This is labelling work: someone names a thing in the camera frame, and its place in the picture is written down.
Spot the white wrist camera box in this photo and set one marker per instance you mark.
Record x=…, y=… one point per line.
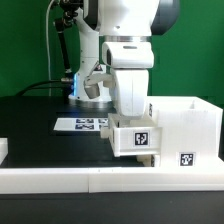
x=128, y=55

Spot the white front drawer box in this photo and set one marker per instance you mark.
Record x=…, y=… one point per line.
x=149, y=160

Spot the white drawer cabinet frame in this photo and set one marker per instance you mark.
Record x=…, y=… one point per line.
x=191, y=129

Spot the white marker sheet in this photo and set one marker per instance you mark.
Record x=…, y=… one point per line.
x=80, y=124

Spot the white front fence rail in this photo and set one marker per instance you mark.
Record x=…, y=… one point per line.
x=97, y=180

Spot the white drawer box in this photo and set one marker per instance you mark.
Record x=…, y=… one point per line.
x=135, y=137
x=149, y=160

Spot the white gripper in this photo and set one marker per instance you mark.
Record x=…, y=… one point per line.
x=131, y=87

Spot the white left fence piece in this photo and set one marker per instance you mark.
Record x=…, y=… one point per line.
x=3, y=149

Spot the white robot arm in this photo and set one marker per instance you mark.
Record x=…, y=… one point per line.
x=100, y=21

